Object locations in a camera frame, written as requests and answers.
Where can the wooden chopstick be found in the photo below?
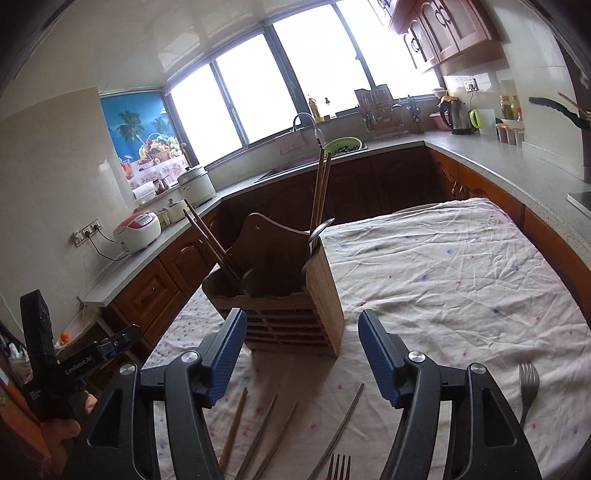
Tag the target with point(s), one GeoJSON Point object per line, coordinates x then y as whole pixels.
{"type": "Point", "coordinates": [207, 247]}
{"type": "Point", "coordinates": [210, 237]}
{"type": "Point", "coordinates": [235, 422]}
{"type": "Point", "coordinates": [324, 191]}
{"type": "Point", "coordinates": [316, 189]}

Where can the gas stove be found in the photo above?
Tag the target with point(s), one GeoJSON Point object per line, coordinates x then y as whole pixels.
{"type": "Point", "coordinates": [581, 203]}

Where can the wooden utensil holder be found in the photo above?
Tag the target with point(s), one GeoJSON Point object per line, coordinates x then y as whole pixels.
{"type": "Point", "coordinates": [286, 323]}

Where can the white and pink rice cooker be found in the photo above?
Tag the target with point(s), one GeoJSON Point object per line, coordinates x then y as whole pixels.
{"type": "Point", "coordinates": [136, 230]}

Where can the small wall socket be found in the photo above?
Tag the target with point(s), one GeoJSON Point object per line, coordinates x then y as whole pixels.
{"type": "Point", "coordinates": [472, 85]}

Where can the electric kettle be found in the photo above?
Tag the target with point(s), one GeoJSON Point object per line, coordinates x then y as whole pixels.
{"type": "Point", "coordinates": [459, 115]}

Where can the metal fork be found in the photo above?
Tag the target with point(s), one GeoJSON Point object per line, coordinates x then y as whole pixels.
{"type": "Point", "coordinates": [339, 473]}
{"type": "Point", "coordinates": [528, 378]}

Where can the white slow cooker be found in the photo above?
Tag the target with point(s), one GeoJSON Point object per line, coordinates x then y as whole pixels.
{"type": "Point", "coordinates": [196, 184]}

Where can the yellow bottle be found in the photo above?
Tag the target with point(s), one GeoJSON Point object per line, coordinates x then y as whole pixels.
{"type": "Point", "coordinates": [315, 109]}

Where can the spice jar set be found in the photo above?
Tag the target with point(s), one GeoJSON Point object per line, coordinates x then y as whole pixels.
{"type": "Point", "coordinates": [510, 134]}

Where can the palm tree fruit poster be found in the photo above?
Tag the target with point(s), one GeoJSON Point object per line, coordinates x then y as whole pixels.
{"type": "Point", "coordinates": [138, 124]}

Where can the white bowl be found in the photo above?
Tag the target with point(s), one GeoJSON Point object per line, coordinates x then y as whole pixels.
{"type": "Point", "coordinates": [441, 93]}

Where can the condiment bottle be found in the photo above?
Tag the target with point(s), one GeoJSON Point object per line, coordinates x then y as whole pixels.
{"type": "Point", "coordinates": [505, 108]}
{"type": "Point", "coordinates": [516, 109]}

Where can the paper towel roll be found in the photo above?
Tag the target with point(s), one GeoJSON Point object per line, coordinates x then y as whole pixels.
{"type": "Point", "coordinates": [145, 193]}

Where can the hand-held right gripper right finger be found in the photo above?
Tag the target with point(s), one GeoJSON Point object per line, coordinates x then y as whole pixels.
{"type": "Point", "coordinates": [376, 360]}

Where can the wooden upper kitchen cabinets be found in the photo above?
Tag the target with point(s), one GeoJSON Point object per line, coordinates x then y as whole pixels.
{"type": "Point", "coordinates": [443, 32]}

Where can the small white pot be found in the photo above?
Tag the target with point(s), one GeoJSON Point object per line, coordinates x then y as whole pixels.
{"type": "Point", "coordinates": [174, 211]}

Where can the wall power socket strip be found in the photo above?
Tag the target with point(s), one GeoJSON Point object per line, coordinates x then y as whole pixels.
{"type": "Point", "coordinates": [87, 230]}

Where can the metal spoon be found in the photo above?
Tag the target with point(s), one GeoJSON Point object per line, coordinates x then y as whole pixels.
{"type": "Point", "coordinates": [323, 226]}

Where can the wooden lower kitchen cabinets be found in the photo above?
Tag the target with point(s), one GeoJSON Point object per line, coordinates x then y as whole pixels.
{"type": "Point", "coordinates": [152, 286]}

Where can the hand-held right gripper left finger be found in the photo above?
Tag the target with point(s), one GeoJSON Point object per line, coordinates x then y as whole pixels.
{"type": "Point", "coordinates": [226, 355]}

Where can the small orange fruit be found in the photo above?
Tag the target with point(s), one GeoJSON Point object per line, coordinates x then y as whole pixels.
{"type": "Point", "coordinates": [64, 338]}

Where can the dish drying rack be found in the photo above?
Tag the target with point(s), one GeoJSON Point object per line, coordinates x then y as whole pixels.
{"type": "Point", "coordinates": [378, 110]}

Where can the metal chopstick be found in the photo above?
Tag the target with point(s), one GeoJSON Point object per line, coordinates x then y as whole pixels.
{"type": "Point", "coordinates": [278, 438]}
{"type": "Point", "coordinates": [261, 431]}
{"type": "Point", "coordinates": [338, 427]}

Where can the person's left hand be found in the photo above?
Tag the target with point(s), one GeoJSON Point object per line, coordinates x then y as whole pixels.
{"type": "Point", "coordinates": [60, 434]}

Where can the dark pump bottle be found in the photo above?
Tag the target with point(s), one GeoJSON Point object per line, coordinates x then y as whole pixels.
{"type": "Point", "coordinates": [329, 109]}

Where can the wooden kitchen cabinets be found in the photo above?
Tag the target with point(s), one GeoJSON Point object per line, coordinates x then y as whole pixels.
{"type": "Point", "coordinates": [152, 286]}
{"type": "Point", "coordinates": [443, 32]}

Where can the white floral tablecloth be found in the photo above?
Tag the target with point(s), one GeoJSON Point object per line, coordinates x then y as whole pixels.
{"type": "Point", "coordinates": [438, 286]}

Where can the pink container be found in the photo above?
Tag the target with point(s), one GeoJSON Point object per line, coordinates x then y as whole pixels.
{"type": "Point", "coordinates": [442, 123]}

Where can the green colander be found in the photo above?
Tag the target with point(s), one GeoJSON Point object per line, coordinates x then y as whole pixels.
{"type": "Point", "coordinates": [341, 146]}

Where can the kitchen window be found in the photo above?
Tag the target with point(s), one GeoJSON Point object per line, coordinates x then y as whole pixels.
{"type": "Point", "coordinates": [258, 92]}

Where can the green and white pitcher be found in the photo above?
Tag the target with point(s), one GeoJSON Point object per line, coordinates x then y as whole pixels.
{"type": "Point", "coordinates": [482, 121]}

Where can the wooden spatula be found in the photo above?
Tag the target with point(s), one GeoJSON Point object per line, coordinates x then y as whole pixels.
{"type": "Point", "coordinates": [575, 105]}

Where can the kitchen faucet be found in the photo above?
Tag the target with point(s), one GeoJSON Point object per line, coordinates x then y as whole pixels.
{"type": "Point", "coordinates": [318, 136]}

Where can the kitchen sink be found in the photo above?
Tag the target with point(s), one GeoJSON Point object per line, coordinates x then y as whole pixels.
{"type": "Point", "coordinates": [286, 168]}

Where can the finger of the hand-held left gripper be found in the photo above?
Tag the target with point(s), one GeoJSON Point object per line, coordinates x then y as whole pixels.
{"type": "Point", "coordinates": [117, 344]}

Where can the grey kitchen countertop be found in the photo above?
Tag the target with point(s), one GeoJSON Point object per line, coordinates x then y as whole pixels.
{"type": "Point", "coordinates": [485, 157]}

